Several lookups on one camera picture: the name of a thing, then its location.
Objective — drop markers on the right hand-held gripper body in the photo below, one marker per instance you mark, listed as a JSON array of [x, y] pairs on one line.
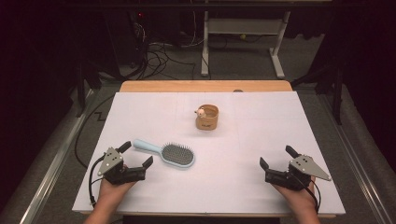
[[306, 166]]

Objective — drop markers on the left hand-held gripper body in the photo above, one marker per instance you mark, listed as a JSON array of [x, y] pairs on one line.
[[109, 161]]

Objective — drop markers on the light blue hairbrush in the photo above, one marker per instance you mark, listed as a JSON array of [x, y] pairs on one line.
[[177, 154]]

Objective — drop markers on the person's left hand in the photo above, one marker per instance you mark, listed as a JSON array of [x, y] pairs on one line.
[[112, 191]]

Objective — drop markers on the person's right hand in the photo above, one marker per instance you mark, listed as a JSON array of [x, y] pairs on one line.
[[302, 200]]

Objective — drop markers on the white table mat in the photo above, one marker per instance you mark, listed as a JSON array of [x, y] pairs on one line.
[[249, 140]]

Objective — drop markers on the dark tripod stand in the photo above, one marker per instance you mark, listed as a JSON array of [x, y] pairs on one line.
[[81, 93], [337, 99]]

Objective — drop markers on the tan cup with small figurine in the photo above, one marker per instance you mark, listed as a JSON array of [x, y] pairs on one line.
[[207, 123]]

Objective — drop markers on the wooden table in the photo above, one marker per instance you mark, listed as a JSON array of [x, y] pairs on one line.
[[202, 86]]

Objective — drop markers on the dark curtain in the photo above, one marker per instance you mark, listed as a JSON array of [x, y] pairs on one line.
[[370, 77], [31, 77]]

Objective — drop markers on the dark computer tower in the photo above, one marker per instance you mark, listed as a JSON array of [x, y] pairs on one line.
[[137, 31]]

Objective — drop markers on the small yellow ball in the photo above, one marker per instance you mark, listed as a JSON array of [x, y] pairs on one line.
[[243, 36]]

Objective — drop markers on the metal floor rail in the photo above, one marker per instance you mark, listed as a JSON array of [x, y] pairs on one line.
[[358, 174], [56, 161]]

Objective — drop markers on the white metal stand frame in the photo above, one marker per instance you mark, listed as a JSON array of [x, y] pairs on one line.
[[246, 26]]

